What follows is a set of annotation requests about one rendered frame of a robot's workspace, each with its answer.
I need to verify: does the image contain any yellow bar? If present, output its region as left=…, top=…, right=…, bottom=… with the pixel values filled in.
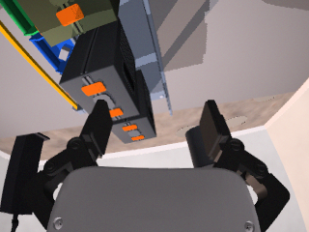
left=0, top=20, right=77, bottom=108

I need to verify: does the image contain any blue open bin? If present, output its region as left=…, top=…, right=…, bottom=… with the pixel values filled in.
left=29, top=32, right=74, bottom=73

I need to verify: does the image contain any green open bin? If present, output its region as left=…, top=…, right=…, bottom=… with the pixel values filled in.
left=0, top=0, right=39, bottom=36

